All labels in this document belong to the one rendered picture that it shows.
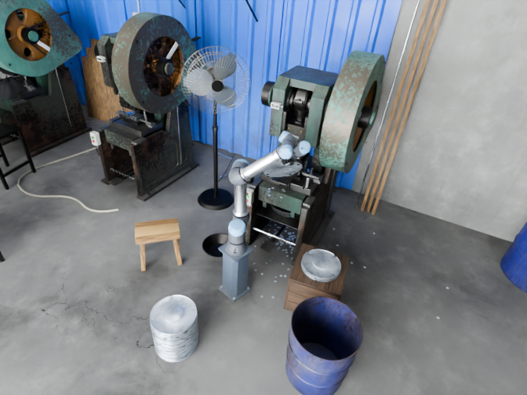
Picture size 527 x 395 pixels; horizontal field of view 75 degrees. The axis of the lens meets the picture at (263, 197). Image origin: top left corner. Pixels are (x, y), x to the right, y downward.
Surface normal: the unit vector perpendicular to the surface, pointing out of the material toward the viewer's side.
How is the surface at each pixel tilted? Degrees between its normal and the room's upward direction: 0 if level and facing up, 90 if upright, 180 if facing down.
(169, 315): 0
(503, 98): 90
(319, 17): 90
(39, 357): 0
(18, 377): 0
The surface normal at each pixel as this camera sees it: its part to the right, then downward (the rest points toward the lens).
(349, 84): -0.28, -0.20
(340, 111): -0.41, 0.19
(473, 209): -0.46, 0.49
